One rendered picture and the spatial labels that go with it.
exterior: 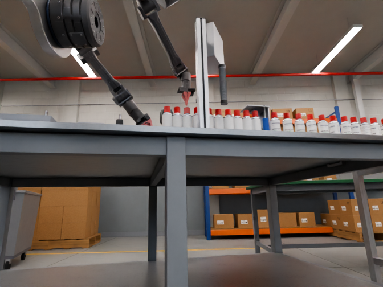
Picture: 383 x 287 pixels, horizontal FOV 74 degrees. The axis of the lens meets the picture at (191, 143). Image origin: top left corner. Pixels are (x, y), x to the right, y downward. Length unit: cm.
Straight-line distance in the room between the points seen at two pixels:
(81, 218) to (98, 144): 376
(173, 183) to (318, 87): 644
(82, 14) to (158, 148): 43
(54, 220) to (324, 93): 628
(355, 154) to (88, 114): 593
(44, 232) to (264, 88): 537
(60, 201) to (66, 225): 40
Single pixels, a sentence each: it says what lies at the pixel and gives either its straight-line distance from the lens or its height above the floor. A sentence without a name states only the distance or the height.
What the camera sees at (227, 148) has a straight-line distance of 85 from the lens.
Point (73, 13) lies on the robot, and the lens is 84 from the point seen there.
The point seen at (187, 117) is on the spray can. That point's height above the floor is 102.
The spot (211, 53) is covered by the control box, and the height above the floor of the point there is 130.
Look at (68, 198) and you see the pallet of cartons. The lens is 460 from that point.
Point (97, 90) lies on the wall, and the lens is 666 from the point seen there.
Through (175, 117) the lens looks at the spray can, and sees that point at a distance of 127.
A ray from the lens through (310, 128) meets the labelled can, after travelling 157.
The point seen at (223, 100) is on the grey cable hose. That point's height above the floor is 109.
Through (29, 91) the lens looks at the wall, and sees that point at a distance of 735.
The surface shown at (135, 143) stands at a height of 78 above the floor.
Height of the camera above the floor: 59
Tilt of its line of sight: 14 degrees up
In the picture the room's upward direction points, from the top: 1 degrees counter-clockwise
